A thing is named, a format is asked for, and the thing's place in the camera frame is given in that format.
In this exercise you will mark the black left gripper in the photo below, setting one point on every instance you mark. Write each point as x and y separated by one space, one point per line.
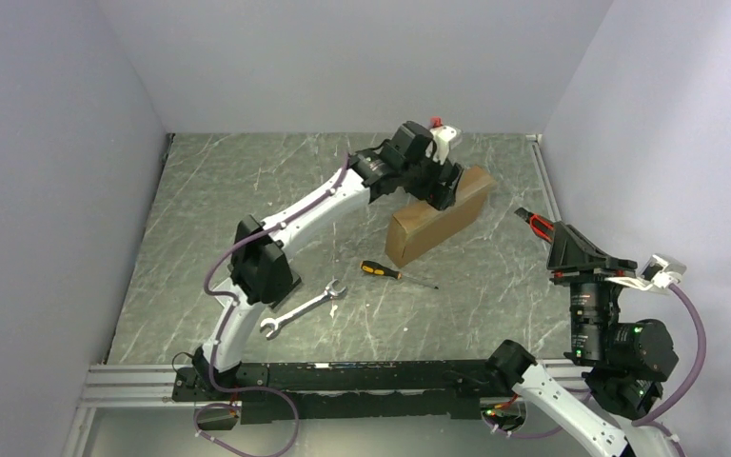
441 197

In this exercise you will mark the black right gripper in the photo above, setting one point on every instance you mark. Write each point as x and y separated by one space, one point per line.
571 258

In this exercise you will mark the red handled box cutter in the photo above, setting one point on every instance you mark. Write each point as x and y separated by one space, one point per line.
540 226

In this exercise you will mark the brown cardboard express box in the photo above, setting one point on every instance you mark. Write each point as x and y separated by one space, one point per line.
418 228

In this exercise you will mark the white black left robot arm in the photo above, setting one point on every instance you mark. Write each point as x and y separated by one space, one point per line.
414 159

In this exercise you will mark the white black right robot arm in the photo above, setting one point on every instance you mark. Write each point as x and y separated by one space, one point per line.
625 363

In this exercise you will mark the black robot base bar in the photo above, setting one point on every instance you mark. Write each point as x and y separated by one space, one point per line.
261 393

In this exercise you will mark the silver open-end wrench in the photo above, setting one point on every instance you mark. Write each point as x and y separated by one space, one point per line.
271 327

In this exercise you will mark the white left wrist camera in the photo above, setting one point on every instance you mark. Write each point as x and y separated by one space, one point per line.
444 139

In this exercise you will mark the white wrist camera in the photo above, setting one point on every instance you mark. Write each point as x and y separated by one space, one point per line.
659 274
444 139

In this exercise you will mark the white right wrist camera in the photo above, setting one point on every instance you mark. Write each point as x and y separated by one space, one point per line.
659 274

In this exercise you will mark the yellow black handled screwdriver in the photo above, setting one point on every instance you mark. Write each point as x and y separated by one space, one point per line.
377 269

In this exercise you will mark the aluminium table edge rail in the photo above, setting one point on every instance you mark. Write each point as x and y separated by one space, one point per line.
534 145

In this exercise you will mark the front aluminium frame rail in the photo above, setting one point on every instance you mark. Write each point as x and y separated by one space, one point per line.
117 387

